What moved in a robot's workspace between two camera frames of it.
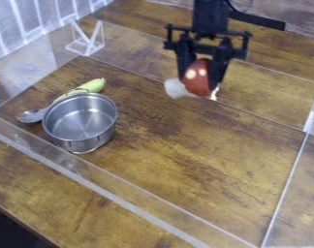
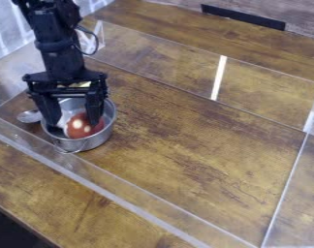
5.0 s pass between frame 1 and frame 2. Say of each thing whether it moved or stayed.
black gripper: moved
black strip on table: stayed
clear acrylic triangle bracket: stayed
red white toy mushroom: moved
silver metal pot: stayed
